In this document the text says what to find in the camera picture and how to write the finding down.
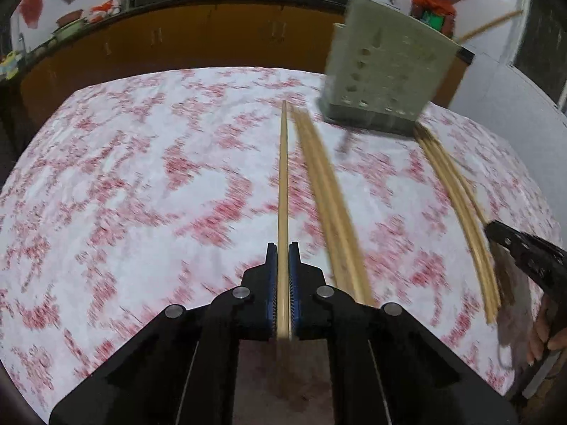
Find person's right hand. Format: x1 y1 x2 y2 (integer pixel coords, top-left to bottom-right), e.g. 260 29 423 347
527 295 567 366

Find red plastic bag on wall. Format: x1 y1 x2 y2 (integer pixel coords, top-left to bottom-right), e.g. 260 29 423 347
19 0 43 30

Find right barred window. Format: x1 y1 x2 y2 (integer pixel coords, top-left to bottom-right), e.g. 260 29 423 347
513 0 566 114

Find red bag on counter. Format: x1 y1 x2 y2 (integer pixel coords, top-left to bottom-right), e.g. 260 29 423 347
86 0 116 23

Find green box on counter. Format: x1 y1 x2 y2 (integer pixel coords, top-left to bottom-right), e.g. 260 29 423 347
420 10 445 32

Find floral pink white tablecloth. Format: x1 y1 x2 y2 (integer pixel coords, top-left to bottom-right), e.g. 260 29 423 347
1 68 541 418

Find green bowl with red lid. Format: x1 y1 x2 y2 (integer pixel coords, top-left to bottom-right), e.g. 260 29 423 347
53 9 85 40

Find yellow detergent bottle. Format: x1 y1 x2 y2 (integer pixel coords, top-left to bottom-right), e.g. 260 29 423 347
0 51 23 80

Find black countertop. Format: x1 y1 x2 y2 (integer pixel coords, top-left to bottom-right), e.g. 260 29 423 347
0 0 475 86

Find wooden lower base cabinets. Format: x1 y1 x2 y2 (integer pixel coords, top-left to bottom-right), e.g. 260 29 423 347
17 2 471 125

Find green perforated utensil holder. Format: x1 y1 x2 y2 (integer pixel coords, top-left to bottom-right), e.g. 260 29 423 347
318 0 459 136

